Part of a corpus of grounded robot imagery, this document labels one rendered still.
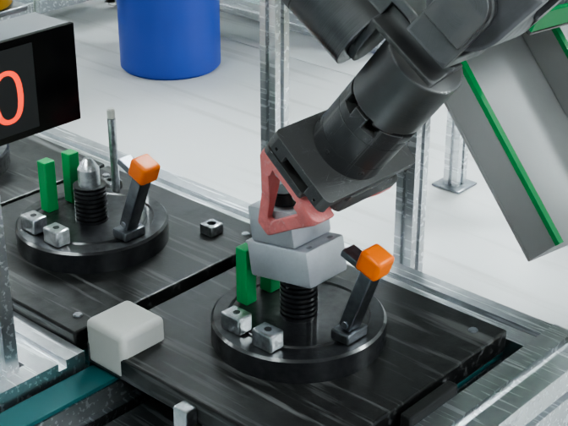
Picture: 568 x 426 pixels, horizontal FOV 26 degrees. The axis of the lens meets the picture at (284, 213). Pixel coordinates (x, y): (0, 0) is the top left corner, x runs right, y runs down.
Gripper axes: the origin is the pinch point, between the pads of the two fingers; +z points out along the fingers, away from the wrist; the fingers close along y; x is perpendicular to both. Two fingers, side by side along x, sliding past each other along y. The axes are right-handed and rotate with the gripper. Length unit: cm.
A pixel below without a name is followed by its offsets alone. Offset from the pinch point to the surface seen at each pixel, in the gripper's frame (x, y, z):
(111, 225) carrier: -12.0, -0.2, 20.6
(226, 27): -54, -79, 71
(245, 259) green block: 0.4, 1.9, 5.2
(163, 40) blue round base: -49, -54, 58
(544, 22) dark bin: -1.1, -21.3, -14.5
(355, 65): -32, -79, 53
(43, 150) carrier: -28.3, -9.4, 36.2
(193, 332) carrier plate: 2.3, 5.4, 11.8
